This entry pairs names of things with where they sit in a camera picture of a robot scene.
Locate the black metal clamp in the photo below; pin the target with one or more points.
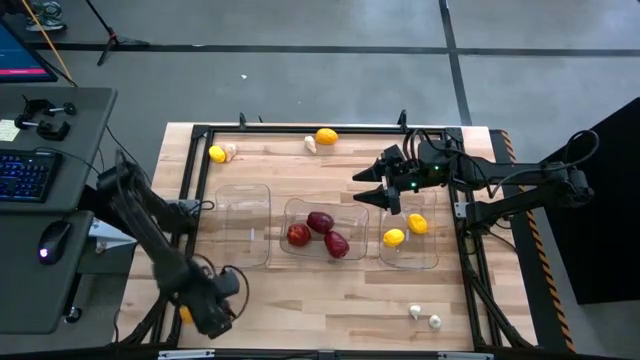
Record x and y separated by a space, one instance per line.
45 106
47 131

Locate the black desk foot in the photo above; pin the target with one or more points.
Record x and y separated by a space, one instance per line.
73 314

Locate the silver metal bracket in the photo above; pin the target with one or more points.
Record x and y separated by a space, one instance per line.
186 354
465 356

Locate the pale sticky note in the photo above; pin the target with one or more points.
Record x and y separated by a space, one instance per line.
7 130

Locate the black yellow hazard tape strip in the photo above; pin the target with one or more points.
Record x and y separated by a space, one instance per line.
542 260

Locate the dark red apple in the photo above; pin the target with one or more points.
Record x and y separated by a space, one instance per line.
320 222
336 244
299 234

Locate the black metal table frame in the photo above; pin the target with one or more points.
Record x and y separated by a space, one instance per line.
300 129

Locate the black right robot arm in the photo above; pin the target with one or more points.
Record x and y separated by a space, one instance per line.
520 172

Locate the orange-yellow lemon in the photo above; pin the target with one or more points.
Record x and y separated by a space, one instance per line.
185 315

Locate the person's shoe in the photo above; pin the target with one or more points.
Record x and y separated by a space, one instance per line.
47 15

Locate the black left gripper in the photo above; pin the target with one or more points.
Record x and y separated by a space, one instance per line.
212 312

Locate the large black box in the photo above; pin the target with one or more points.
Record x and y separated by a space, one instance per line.
605 235

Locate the black computer mouse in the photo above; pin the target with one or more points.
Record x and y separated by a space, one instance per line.
54 242

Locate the black backlit keyboard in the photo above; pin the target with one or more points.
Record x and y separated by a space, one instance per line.
25 175

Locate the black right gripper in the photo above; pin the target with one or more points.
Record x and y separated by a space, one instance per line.
410 175

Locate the yellow lemon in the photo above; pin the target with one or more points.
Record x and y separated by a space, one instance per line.
393 237
417 223
217 154
326 136

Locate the computer monitor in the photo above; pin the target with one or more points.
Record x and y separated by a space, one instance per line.
20 55

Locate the clear plastic bin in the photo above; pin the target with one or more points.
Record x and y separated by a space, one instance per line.
410 255
350 220
245 225

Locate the black tripod stand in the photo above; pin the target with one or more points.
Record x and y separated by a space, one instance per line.
112 40

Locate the grey desk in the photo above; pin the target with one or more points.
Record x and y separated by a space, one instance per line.
40 290

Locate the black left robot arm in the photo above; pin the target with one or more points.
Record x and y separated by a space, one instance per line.
145 220

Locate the white paper sheet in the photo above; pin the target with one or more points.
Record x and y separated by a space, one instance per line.
107 236

